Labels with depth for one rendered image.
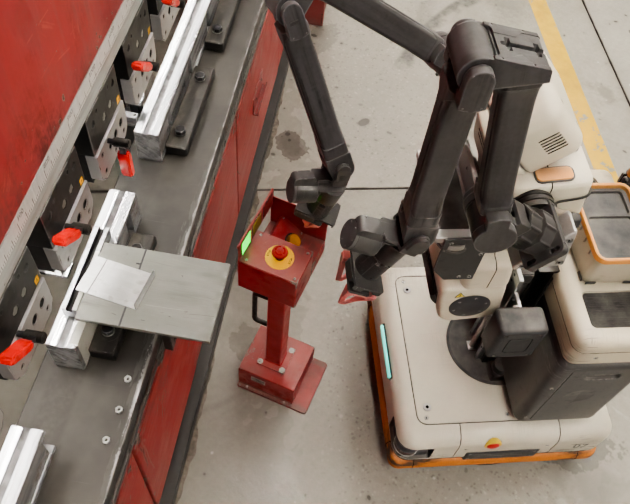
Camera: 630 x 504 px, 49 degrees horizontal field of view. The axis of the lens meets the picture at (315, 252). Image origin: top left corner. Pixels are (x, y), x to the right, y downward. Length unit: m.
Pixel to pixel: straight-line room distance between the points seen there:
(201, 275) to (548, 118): 0.72
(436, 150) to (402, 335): 1.21
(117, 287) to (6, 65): 0.59
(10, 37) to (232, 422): 1.63
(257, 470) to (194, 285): 1.01
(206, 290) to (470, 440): 1.04
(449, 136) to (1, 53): 0.61
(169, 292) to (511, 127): 0.73
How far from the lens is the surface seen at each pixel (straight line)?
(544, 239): 1.32
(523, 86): 1.01
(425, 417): 2.11
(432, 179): 1.12
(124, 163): 1.36
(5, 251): 1.04
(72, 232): 1.15
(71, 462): 1.43
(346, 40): 3.52
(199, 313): 1.38
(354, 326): 2.52
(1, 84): 0.97
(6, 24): 0.97
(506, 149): 1.11
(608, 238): 1.80
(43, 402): 1.49
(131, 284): 1.43
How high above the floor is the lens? 2.21
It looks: 56 degrees down
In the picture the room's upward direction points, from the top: 8 degrees clockwise
